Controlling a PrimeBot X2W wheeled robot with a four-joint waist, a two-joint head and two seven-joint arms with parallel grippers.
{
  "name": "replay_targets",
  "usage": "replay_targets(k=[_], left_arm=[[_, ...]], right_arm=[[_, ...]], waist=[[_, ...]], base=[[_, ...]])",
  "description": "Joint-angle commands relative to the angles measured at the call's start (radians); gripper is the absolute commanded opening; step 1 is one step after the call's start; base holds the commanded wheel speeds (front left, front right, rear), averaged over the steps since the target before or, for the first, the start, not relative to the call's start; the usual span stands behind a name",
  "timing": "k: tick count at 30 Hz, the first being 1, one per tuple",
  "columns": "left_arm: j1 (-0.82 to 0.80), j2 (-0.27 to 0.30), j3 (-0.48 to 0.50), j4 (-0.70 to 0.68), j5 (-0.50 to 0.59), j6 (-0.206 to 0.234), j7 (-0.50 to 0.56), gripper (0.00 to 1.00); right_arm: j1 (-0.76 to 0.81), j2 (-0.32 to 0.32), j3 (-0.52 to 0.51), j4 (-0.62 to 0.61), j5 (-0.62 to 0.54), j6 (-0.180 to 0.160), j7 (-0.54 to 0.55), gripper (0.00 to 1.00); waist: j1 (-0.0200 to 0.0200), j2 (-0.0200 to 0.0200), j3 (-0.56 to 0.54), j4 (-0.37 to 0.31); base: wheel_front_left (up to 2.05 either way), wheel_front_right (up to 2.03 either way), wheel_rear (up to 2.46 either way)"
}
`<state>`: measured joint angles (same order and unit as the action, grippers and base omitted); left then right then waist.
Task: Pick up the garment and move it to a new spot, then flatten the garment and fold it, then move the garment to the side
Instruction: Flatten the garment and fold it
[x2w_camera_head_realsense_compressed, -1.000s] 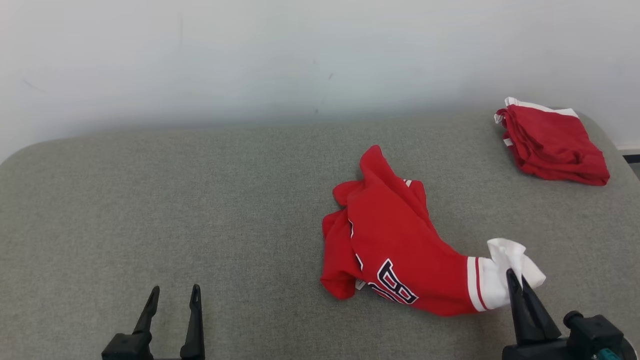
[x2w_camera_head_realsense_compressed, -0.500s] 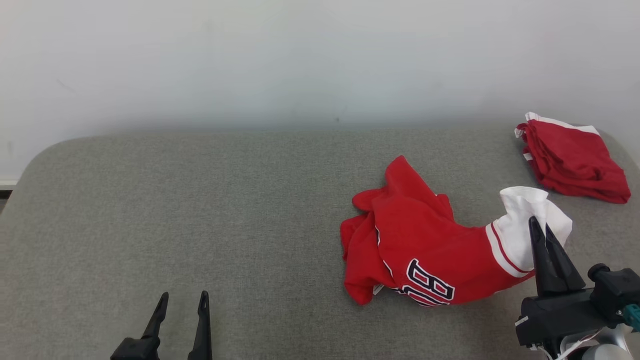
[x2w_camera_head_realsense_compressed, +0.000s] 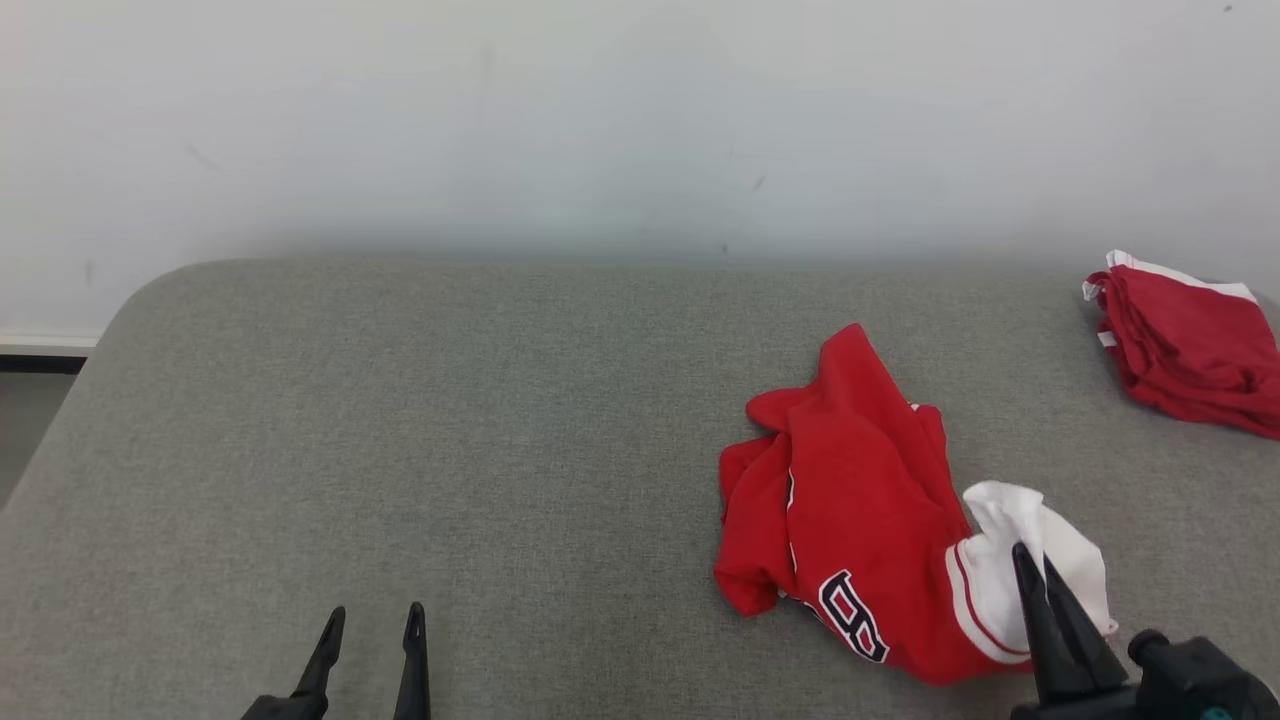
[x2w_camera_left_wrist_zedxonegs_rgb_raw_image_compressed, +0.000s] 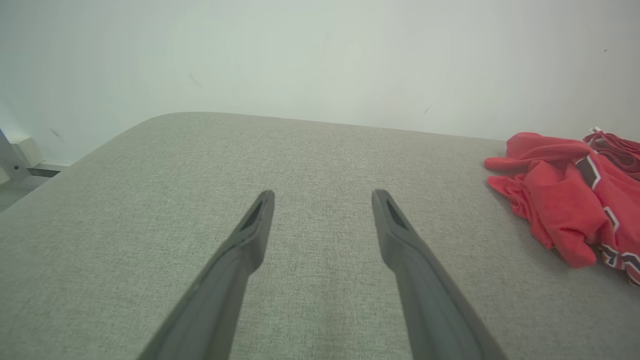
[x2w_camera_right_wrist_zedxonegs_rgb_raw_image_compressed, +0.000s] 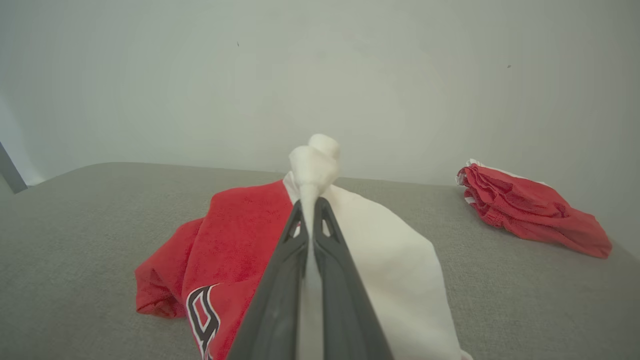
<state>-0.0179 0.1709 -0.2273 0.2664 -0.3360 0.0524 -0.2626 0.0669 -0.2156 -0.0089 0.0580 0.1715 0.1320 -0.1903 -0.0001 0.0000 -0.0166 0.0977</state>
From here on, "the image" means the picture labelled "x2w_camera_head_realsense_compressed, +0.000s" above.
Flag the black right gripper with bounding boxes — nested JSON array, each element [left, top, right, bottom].
[[1010, 543, 1280, 720]]

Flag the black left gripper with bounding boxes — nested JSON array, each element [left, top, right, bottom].
[[240, 601, 433, 720]]

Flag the red jersey with white sleeves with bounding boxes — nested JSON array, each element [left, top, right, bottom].
[[713, 322, 1120, 688]]

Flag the red garment with white band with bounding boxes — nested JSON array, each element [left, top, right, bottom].
[[1081, 249, 1280, 442]]

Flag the grey fabric sofa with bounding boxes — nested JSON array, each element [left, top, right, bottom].
[[0, 255, 1280, 720]]

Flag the white wall baseboard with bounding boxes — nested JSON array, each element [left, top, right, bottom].
[[0, 329, 102, 359]]

